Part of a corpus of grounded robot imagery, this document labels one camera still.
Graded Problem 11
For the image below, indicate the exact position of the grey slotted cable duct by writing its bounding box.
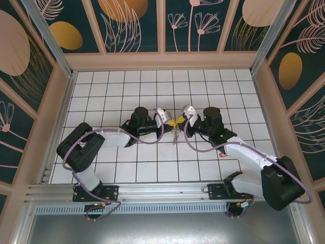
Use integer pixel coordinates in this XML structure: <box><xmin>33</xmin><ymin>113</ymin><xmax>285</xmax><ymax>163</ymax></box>
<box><xmin>34</xmin><ymin>204</ymin><xmax>231</xmax><ymax>216</ymax></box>

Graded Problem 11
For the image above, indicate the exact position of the aluminium frame post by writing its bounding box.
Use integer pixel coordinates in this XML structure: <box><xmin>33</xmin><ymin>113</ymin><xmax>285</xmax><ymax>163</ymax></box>
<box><xmin>19</xmin><ymin>0</ymin><xmax>78</xmax><ymax>78</ymax></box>
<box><xmin>249</xmin><ymin>0</ymin><xmax>297</xmax><ymax>76</ymax></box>

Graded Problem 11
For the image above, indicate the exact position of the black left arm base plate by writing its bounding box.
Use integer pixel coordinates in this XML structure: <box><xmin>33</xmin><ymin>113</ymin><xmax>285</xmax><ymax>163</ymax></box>
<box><xmin>72</xmin><ymin>185</ymin><xmax>120</xmax><ymax>203</ymax></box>

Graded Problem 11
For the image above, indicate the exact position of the aluminium mounting rail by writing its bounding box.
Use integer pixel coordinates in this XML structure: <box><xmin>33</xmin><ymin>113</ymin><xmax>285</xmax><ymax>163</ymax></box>
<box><xmin>24</xmin><ymin>179</ymin><xmax>302</xmax><ymax>204</ymax></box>

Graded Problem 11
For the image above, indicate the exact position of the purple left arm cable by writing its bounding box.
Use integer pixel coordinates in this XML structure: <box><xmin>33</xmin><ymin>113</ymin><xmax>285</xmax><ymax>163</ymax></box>
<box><xmin>62</xmin><ymin>108</ymin><xmax>166</xmax><ymax>221</ymax></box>

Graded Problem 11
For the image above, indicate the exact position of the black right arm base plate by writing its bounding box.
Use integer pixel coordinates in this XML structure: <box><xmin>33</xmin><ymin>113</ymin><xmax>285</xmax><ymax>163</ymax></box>
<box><xmin>207</xmin><ymin>182</ymin><xmax>254</xmax><ymax>202</ymax></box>

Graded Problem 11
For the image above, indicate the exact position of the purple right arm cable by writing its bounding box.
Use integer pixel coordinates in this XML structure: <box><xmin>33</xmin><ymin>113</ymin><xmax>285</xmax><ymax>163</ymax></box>
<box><xmin>184</xmin><ymin>115</ymin><xmax>313</xmax><ymax>219</ymax></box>

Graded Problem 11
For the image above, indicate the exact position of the aluminium table side rail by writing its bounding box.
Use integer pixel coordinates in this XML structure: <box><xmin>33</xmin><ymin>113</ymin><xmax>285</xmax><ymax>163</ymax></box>
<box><xmin>250</xmin><ymin>72</ymin><xmax>284</xmax><ymax>180</ymax></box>
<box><xmin>40</xmin><ymin>73</ymin><xmax>77</xmax><ymax>184</ymax></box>

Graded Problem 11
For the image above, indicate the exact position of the grey metal sheet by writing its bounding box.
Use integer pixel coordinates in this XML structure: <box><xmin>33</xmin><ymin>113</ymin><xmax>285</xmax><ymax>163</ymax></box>
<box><xmin>24</xmin><ymin>199</ymin><xmax>304</xmax><ymax>244</ymax></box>

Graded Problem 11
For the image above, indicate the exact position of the black round controller housing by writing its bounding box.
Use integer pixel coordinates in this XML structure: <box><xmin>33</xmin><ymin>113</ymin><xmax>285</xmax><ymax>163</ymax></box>
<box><xmin>226</xmin><ymin>200</ymin><xmax>254</xmax><ymax>219</ymax></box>
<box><xmin>84</xmin><ymin>202</ymin><xmax>107</xmax><ymax>221</ymax></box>

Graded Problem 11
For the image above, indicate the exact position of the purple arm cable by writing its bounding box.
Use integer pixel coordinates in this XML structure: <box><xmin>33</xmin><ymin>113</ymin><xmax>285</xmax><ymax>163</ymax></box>
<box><xmin>184</xmin><ymin>115</ymin><xmax>313</xmax><ymax>219</ymax></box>
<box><xmin>62</xmin><ymin>108</ymin><xmax>166</xmax><ymax>221</ymax></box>

